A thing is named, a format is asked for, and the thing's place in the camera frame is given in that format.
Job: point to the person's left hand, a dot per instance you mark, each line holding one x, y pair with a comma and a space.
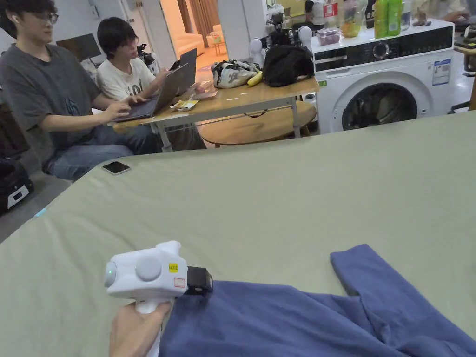
132, 333

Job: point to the dark blue shirt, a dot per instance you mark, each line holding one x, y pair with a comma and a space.
297, 323

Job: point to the white humanoid robot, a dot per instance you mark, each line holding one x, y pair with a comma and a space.
282, 37

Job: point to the bed with pale green sheet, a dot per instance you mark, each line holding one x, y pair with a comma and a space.
260, 193

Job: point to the white washing machine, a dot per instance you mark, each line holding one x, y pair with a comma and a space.
386, 74

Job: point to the black equipment case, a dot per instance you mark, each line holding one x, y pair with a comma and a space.
13, 182

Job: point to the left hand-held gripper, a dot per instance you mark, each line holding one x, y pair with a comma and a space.
145, 277

